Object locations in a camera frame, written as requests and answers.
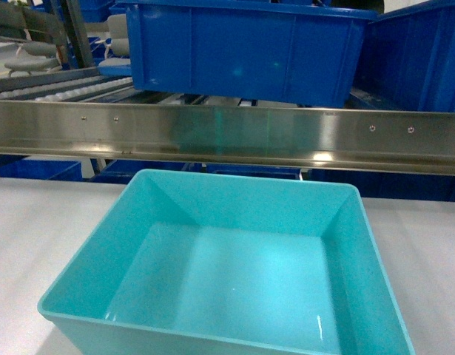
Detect large blue bin centre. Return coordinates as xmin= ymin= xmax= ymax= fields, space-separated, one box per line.
xmin=124 ymin=1 xmax=377 ymax=108

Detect large blue bin right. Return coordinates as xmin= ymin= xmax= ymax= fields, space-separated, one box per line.
xmin=354 ymin=1 xmax=455 ymax=112

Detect teal plastic bin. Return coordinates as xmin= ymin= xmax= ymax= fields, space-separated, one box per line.
xmin=38 ymin=169 xmax=414 ymax=354

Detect grey office chair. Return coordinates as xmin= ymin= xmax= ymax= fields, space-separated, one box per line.
xmin=4 ymin=7 xmax=67 ymax=78

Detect stainless steel roller shelf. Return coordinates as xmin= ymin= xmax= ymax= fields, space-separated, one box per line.
xmin=0 ymin=68 xmax=455 ymax=175

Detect large blue bin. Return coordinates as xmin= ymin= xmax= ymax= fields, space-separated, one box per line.
xmin=124 ymin=1 xmax=377 ymax=108
xmin=354 ymin=1 xmax=455 ymax=112

